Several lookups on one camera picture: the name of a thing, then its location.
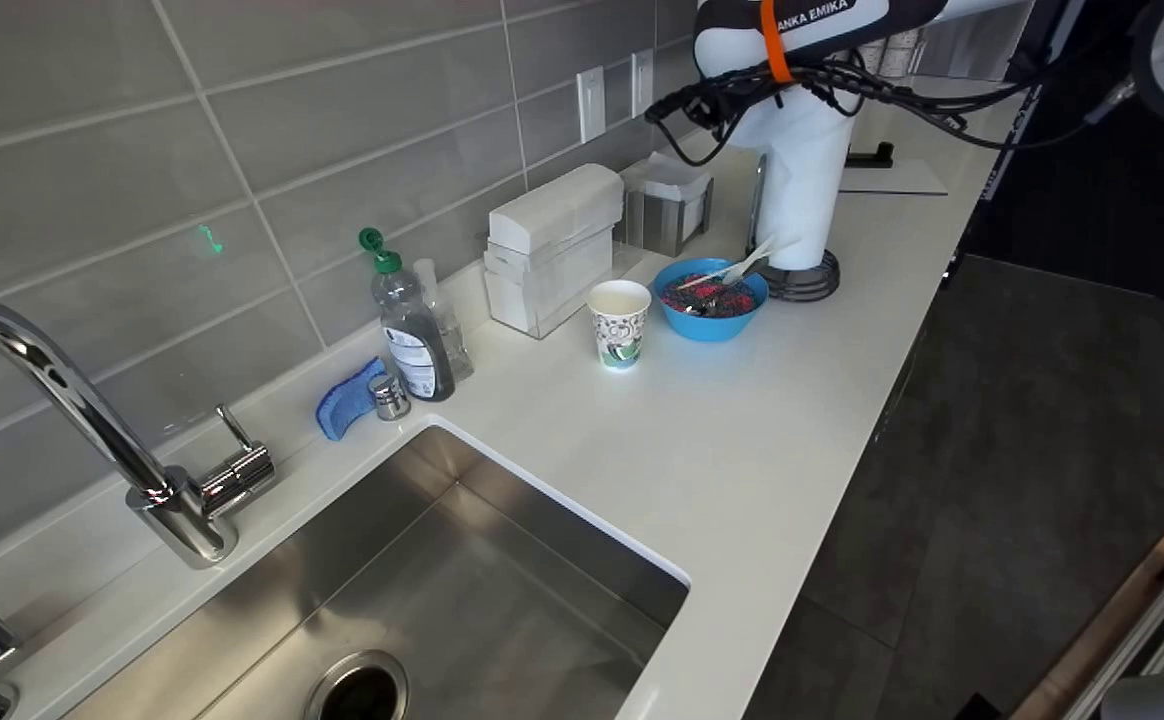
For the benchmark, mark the tall chrome faucet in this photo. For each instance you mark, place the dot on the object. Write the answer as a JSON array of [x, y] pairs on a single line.
[[73, 403]]

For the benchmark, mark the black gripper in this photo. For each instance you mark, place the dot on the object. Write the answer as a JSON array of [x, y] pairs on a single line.
[[701, 118]]

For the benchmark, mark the steel container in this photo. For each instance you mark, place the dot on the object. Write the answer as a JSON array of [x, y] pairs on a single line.
[[666, 204]]

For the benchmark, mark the white plastic spoon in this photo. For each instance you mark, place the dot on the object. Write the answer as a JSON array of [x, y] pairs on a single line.
[[749, 260]]

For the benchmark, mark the blue sponge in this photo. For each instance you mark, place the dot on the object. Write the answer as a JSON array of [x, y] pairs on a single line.
[[340, 403]]

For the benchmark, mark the printed paper cup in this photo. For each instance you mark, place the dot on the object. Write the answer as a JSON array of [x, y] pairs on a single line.
[[620, 325]]

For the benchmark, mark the white wall outlet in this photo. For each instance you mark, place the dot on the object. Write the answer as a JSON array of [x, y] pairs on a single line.
[[641, 83], [588, 107]]

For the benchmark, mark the blue plastic bowl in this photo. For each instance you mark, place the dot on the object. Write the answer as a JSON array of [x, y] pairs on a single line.
[[704, 325]]

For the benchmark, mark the colourful beads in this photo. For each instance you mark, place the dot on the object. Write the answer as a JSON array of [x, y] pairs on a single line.
[[715, 300]]

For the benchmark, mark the white paper towel roll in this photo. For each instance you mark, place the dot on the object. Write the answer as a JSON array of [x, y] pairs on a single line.
[[807, 185]]

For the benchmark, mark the dish soap bottle green cap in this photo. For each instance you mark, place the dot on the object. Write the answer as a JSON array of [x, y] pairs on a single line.
[[419, 343]]

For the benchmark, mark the small black object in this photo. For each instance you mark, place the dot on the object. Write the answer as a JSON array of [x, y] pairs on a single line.
[[871, 156]]

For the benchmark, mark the stainless steel sink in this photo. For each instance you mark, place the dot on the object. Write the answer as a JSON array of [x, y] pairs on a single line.
[[472, 584]]

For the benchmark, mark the white napkin stack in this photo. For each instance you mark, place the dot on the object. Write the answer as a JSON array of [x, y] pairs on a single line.
[[553, 253]]

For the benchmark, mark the light wooden frame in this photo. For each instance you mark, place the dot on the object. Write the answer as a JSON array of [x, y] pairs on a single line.
[[1113, 625]]

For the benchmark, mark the small metal cap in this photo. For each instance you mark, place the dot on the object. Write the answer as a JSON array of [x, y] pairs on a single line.
[[390, 398]]

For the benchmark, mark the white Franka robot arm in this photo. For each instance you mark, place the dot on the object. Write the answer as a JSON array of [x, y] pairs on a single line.
[[742, 41]]

